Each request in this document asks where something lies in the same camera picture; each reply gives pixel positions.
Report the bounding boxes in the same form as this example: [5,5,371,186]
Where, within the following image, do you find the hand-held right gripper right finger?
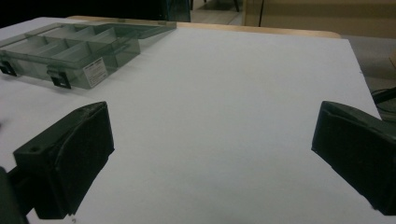
[311,100,396,217]

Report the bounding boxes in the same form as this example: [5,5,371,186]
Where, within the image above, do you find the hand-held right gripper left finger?
[12,101,116,220]

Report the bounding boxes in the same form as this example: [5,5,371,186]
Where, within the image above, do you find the clear plastic compartment organizer box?
[0,21,177,91]

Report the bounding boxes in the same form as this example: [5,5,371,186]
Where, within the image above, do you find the beige cabinet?
[242,0,396,39]

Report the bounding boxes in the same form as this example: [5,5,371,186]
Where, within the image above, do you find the black cable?
[371,87,396,105]

